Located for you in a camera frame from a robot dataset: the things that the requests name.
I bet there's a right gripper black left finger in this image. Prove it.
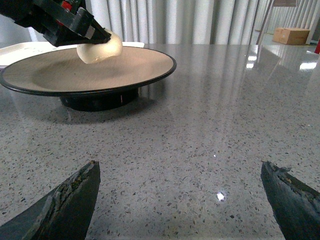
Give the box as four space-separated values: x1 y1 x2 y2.
0 161 101 240

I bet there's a metal stand leg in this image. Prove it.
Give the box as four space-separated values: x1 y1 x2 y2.
256 0 274 45

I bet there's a white plastic tray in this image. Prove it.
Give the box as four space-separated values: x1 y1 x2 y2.
0 41 145 69

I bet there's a grey pleated curtain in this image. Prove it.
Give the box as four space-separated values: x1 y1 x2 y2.
0 0 320 46

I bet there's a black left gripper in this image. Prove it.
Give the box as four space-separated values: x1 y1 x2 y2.
0 0 112 47

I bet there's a red object at edge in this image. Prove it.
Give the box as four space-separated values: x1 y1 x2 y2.
314 39 320 54

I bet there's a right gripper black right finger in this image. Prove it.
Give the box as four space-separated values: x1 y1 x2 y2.
260 161 320 240

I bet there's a cardboard box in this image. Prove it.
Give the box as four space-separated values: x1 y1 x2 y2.
272 27 310 46

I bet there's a white steamed bun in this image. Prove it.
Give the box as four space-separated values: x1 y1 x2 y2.
76 30 123 64

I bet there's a beige plate black rim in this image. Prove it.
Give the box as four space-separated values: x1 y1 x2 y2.
0 46 177 112

